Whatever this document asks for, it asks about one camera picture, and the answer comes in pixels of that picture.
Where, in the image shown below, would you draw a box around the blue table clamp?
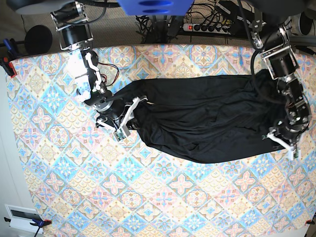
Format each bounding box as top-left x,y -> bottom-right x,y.
0,39 -> 17,78

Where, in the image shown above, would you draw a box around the white wall outlet box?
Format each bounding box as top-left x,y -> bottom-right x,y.
4,204 -> 40,233

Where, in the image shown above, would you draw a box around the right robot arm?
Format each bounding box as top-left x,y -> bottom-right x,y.
6,0 -> 133,127

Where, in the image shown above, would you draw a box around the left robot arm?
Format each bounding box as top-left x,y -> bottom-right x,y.
238,0 -> 312,145

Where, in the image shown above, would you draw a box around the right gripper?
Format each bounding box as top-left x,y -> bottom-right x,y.
95,98 -> 125,123

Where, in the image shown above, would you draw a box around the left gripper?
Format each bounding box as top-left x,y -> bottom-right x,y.
273,119 -> 305,143

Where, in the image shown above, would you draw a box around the tangled black cables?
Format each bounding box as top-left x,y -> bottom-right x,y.
134,13 -> 185,45

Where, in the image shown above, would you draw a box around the round black speaker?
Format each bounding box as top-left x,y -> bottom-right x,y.
24,25 -> 52,55

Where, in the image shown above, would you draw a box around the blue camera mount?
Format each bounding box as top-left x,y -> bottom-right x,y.
117,0 -> 194,16

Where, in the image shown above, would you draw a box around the white power strip red switch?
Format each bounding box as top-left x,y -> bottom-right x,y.
182,23 -> 230,35

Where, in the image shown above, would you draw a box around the black t-shirt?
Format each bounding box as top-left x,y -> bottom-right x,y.
117,70 -> 286,163

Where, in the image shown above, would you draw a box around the black orange bottom clamp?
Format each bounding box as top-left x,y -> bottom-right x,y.
4,217 -> 52,237

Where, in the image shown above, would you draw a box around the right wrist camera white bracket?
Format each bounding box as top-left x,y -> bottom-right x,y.
96,96 -> 148,141

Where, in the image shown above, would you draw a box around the patterned tablecloth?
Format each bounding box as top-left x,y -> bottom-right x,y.
5,53 -> 316,237

